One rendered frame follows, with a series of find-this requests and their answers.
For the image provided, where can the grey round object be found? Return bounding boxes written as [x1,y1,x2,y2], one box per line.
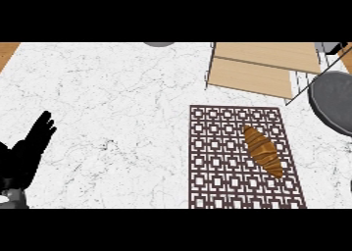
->
[142,42,176,48]

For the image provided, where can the brown patterned placemat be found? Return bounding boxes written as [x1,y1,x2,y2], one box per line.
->
[186,104,309,210]

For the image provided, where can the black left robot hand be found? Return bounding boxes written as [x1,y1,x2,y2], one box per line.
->
[0,110,58,196]

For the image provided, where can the brown croissant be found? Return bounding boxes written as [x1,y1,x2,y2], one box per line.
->
[242,125,285,179]

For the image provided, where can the dark grey frying pan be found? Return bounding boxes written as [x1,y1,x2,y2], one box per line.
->
[307,71,352,152]

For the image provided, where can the wooden tiered shelf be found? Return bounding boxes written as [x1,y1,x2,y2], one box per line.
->
[202,42,352,107]

